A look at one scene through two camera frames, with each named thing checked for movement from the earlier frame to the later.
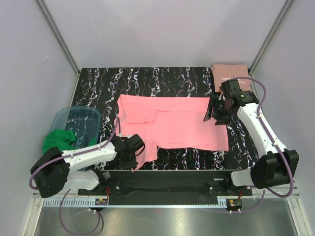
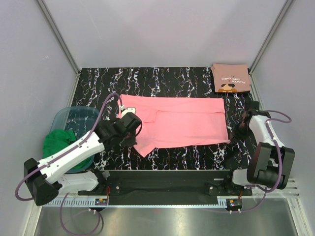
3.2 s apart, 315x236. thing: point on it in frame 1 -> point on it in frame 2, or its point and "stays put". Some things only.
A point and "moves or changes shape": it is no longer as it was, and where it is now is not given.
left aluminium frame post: [60, 37] stays put
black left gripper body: [130, 162] -> [130, 139]
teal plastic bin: [85, 121] stays put
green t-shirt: [61, 138] stays put
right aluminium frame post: [282, 13] stays put
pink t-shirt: [169, 122] moves or changes shape
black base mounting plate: [167, 187] stays put
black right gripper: [213, 103] -> [236, 130]
